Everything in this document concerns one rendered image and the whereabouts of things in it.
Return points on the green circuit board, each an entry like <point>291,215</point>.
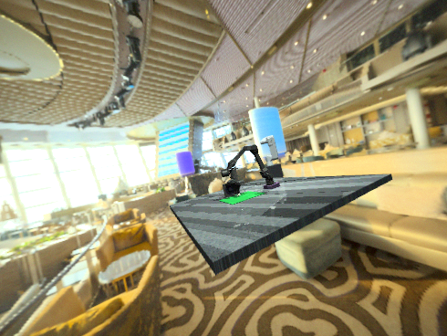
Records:
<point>240,198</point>

